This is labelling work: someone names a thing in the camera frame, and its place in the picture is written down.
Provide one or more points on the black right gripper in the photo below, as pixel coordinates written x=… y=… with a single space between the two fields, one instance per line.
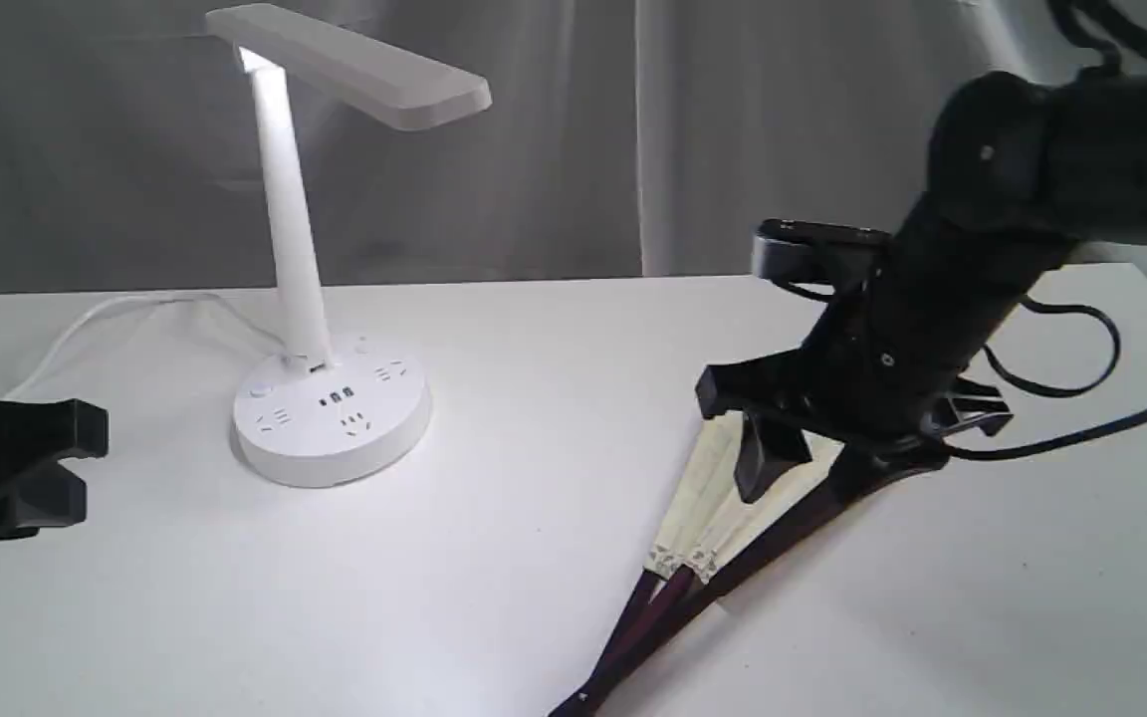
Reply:
x=886 y=355

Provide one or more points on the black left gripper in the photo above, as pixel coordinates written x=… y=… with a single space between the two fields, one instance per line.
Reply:
x=51 y=496

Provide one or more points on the paper folding fan dark ribs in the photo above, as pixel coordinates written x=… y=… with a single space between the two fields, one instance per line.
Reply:
x=709 y=543

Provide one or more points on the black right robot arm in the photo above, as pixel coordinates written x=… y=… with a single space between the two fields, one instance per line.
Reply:
x=1018 y=176

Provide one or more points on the white desk lamp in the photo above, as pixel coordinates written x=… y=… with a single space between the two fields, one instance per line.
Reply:
x=329 y=408

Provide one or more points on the grey backdrop curtain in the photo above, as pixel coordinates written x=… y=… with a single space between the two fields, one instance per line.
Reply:
x=625 y=138

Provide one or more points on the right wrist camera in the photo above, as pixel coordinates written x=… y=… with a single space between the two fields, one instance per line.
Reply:
x=814 y=260

